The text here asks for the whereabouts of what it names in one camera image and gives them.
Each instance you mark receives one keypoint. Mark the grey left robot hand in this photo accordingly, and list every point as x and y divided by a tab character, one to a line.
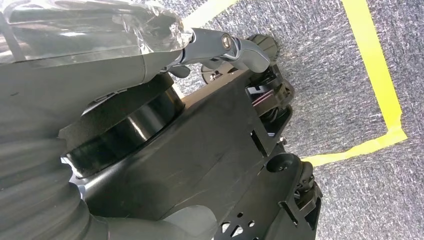
82	86

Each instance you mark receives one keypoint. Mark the clear plastic film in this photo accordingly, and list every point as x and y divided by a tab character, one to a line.
82	30

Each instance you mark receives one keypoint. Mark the black robot shin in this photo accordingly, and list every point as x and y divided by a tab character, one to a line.
265	205

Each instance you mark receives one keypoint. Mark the yellow floor tape mark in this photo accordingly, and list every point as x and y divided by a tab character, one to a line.
374	66

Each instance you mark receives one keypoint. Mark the dark grey carpet mat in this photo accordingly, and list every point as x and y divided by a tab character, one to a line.
410	198

